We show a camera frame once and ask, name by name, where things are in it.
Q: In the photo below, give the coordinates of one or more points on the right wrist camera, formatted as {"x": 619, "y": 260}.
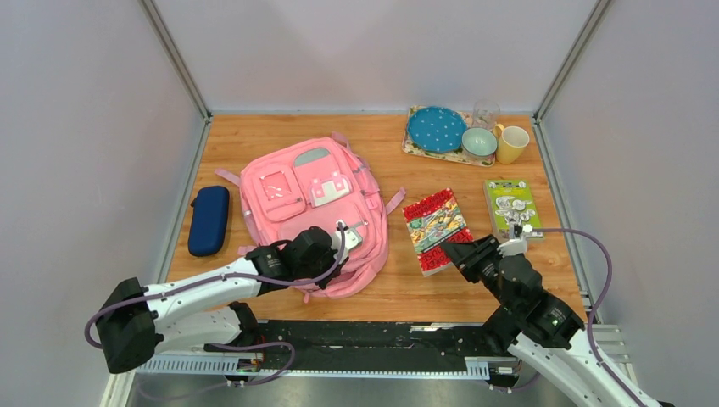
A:
{"x": 517, "y": 243}

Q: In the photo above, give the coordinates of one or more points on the clear drinking glass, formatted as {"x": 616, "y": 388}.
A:
{"x": 485, "y": 114}

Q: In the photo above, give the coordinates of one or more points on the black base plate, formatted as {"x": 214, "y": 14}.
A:
{"x": 377, "y": 347}

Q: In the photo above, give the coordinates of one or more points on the blue polka dot plate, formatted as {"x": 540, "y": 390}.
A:
{"x": 436, "y": 129}

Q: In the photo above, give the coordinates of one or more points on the red-bordered comic book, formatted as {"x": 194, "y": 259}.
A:
{"x": 434, "y": 220}

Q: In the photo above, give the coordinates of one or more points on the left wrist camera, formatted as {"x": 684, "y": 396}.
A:
{"x": 351, "y": 236}

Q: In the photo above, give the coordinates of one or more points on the pink student backpack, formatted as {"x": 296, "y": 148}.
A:
{"x": 319, "y": 182}

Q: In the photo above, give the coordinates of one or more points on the blue zippered pencil case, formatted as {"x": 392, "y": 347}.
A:
{"x": 210, "y": 210}

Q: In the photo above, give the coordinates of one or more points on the patterned serving tray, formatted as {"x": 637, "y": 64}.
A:
{"x": 459, "y": 156}

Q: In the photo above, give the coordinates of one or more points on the light green bowl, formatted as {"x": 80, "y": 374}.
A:
{"x": 479, "y": 142}

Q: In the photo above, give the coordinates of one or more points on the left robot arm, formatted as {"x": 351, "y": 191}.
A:
{"x": 208, "y": 310}

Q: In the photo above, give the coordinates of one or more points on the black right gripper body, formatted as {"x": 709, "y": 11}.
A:
{"x": 479, "y": 264}

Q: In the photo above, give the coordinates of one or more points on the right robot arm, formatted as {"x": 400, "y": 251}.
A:
{"x": 541, "y": 329}

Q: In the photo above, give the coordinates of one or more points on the green comic book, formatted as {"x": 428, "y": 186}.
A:
{"x": 511, "y": 203}

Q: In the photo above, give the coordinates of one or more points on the yellow mug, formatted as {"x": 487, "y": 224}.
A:
{"x": 512, "y": 141}

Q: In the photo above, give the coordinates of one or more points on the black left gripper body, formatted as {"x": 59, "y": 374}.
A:
{"x": 322, "y": 267}

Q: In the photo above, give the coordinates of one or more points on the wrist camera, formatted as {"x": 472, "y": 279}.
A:
{"x": 517, "y": 243}
{"x": 351, "y": 236}

